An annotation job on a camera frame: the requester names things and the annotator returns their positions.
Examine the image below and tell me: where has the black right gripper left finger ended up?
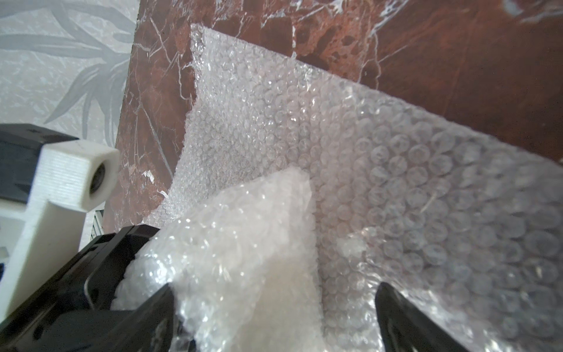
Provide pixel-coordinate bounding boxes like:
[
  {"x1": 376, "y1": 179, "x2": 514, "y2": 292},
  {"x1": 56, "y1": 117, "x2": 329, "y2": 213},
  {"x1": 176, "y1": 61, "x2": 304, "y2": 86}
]
[{"x1": 101, "y1": 284, "x2": 175, "y2": 352}]

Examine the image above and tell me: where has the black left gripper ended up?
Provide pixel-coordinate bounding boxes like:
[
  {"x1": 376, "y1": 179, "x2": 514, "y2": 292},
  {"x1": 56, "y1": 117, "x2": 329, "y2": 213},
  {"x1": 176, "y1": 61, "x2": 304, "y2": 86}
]
[{"x1": 1, "y1": 224, "x2": 160, "y2": 351}]

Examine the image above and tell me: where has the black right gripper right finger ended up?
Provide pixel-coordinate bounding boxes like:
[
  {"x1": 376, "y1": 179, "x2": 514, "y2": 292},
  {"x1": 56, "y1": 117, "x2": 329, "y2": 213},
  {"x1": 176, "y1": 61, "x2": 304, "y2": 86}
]
[{"x1": 375, "y1": 282, "x2": 468, "y2": 352}]

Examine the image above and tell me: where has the clear bubble wrap sheet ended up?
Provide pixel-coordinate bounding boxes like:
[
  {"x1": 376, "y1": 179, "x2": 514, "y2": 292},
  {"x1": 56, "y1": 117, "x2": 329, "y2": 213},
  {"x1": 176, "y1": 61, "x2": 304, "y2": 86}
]
[
  {"x1": 111, "y1": 167, "x2": 326, "y2": 351},
  {"x1": 147, "y1": 25, "x2": 562, "y2": 351}
]

